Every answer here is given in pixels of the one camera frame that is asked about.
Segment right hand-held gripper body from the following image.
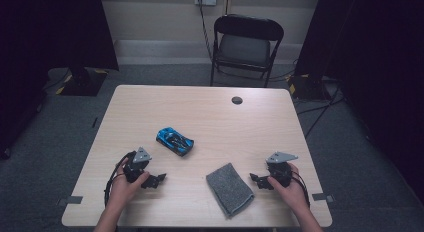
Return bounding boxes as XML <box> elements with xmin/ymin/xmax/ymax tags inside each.
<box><xmin>265</xmin><ymin>151</ymin><xmax>299</xmax><ymax>188</ymax></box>

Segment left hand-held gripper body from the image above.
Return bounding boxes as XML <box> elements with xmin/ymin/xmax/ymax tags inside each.
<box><xmin>123</xmin><ymin>146</ymin><xmax>153</xmax><ymax>184</ymax></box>

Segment grey terry cloth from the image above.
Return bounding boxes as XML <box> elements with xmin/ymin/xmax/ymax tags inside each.
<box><xmin>205</xmin><ymin>162</ymin><xmax>255</xmax><ymax>219</ymax></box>

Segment blue and black toy car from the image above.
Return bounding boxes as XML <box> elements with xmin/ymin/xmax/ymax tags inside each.
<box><xmin>155</xmin><ymin>126</ymin><xmax>195</xmax><ymax>157</ymax></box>

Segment person's right hand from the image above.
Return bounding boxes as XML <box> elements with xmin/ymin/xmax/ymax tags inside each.
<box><xmin>267</xmin><ymin>163</ymin><xmax>310</xmax><ymax>211</ymax></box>

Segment person's left hand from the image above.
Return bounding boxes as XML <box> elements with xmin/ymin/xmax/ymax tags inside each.
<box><xmin>108</xmin><ymin>158</ymin><xmax>151</xmax><ymax>210</ymax></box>

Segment grey tape strip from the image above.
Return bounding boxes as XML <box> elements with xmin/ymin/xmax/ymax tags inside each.
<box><xmin>56</xmin><ymin>195</ymin><xmax>84</xmax><ymax>207</ymax></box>
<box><xmin>312</xmin><ymin>192</ymin><xmax>335</xmax><ymax>203</ymax></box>

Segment black stand base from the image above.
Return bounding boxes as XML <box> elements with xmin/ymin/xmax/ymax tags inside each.
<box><xmin>287</xmin><ymin>73</ymin><xmax>333</xmax><ymax>101</ymax></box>
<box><xmin>59</xmin><ymin>66</ymin><xmax>108</xmax><ymax>97</ymax></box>

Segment black folding chair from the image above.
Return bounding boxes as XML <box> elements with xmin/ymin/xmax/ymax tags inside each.
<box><xmin>209</xmin><ymin>13</ymin><xmax>285</xmax><ymax>89</ymax></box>

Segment dark curtain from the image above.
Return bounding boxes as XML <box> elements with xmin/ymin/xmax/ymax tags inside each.
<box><xmin>294</xmin><ymin>0</ymin><xmax>424</xmax><ymax>203</ymax></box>
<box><xmin>0</xmin><ymin>0</ymin><xmax>120</xmax><ymax>160</ymax></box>

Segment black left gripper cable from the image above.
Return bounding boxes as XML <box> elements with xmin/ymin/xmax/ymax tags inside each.
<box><xmin>103</xmin><ymin>151</ymin><xmax>136</xmax><ymax>207</ymax></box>

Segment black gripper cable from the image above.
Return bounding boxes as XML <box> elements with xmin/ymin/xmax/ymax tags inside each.
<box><xmin>103</xmin><ymin>151</ymin><xmax>136</xmax><ymax>207</ymax></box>
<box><xmin>291</xmin><ymin>170</ymin><xmax>311</xmax><ymax>208</ymax></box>

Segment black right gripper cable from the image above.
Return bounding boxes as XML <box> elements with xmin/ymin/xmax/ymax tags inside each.
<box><xmin>291</xmin><ymin>170</ymin><xmax>311</xmax><ymax>208</ymax></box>

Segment black floor cable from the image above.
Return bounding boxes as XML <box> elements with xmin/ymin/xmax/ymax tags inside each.
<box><xmin>296</xmin><ymin>97</ymin><xmax>346</xmax><ymax>116</ymax></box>
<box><xmin>304</xmin><ymin>86</ymin><xmax>341</xmax><ymax>140</ymax></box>

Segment black socket cable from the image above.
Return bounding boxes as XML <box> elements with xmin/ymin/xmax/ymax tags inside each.
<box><xmin>198</xmin><ymin>0</ymin><xmax>214</xmax><ymax>60</ymax></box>

